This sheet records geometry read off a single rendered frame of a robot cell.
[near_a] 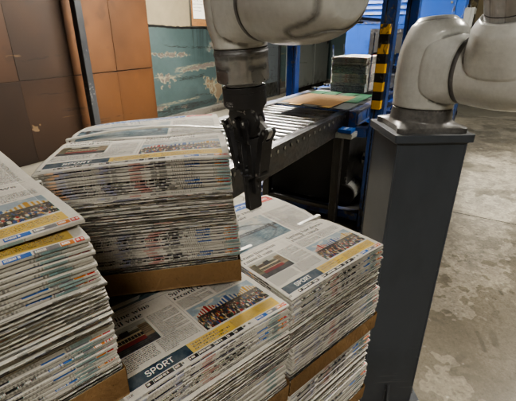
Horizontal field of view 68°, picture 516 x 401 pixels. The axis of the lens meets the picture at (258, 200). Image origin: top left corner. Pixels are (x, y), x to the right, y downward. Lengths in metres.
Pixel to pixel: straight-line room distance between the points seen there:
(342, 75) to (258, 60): 2.61
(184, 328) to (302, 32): 0.44
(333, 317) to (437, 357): 1.11
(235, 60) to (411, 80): 0.56
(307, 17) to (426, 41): 0.61
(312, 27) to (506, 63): 0.54
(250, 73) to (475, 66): 0.52
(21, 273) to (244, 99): 0.42
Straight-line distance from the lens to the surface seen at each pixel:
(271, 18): 0.52
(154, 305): 0.67
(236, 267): 0.66
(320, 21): 0.49
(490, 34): 0.95
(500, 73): 0.96
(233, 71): 0.64
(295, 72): 3.26
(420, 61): 1.06
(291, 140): 1.74
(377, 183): 1.19
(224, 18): 0.62
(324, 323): 0.79
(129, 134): 0.77
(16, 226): 0.44
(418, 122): 1.08
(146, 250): 0.64
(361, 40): 4.85
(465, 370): 1.87
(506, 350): 2.04
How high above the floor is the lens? 1.24
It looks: 24 degrees down
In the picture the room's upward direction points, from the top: straight up
